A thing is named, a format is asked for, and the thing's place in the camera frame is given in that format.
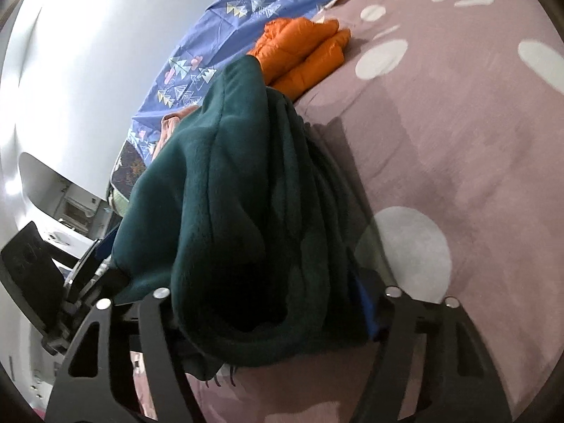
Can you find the blue tree-print sheet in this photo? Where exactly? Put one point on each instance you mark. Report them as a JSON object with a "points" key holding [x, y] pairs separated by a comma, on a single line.
{"points": [[226, 30]]}

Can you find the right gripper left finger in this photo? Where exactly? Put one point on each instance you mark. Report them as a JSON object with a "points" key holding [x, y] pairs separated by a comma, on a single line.
{"points": [[96, 380]]}

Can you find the orange puffer jacket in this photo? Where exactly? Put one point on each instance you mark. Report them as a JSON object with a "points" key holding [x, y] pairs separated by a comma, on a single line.
{"points": [[295, 54]]}

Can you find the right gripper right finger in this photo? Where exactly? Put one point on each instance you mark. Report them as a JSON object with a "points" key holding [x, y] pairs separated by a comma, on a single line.
{"points": [[460, 382]]}

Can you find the pink polka-dot bedspread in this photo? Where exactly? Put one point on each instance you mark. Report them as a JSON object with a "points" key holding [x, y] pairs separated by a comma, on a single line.
{"points": [[445, 126]]}

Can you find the dark green fleece coat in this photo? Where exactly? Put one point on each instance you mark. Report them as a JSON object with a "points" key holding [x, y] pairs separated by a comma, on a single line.
{"points": [[244, 219]]}

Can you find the pink quilted jacket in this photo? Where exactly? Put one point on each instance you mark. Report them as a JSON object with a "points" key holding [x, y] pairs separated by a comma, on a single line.
{"points": [[169, 123]]}

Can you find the dark tree-print pillow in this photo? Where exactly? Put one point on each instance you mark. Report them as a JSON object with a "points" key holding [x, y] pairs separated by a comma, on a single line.
{"points": [[128, 167]]}

